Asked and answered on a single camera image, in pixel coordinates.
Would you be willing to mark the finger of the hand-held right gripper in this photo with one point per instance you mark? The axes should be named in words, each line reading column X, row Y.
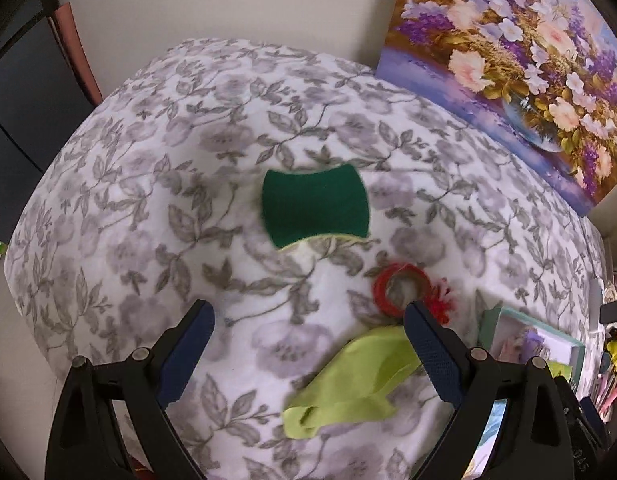
column 588, row 412

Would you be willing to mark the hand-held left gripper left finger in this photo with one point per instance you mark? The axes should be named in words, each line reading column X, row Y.
column 188, row 355

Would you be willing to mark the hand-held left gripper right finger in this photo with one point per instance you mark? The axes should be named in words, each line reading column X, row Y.
column 433, row 355

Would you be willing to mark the white tray with teal rim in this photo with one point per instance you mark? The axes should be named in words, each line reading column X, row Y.
column 491, row 327

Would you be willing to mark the lime green cloth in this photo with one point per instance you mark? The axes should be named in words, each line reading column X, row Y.
column 358, row 385

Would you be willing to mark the green and yellow sponge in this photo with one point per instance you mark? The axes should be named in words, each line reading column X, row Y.
column 313, row 205

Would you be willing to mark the colourful stationery pile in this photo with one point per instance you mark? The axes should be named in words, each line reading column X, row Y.
column 611, row 390

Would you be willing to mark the yellow object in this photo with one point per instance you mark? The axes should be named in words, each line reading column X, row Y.
column 616, row 350

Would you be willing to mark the black power adapter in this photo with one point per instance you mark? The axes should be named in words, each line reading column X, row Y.
column 616, row 310

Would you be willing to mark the white power strip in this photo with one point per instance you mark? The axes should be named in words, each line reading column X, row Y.
column 594, row 295

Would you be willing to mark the grey floral blanket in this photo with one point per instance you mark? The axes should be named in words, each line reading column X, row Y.
column 163, row 185

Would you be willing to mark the dark cabinet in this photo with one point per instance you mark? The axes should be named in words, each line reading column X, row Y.
column 18, row 110

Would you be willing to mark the flower painting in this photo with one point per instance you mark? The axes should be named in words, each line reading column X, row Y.
column 513, row 60

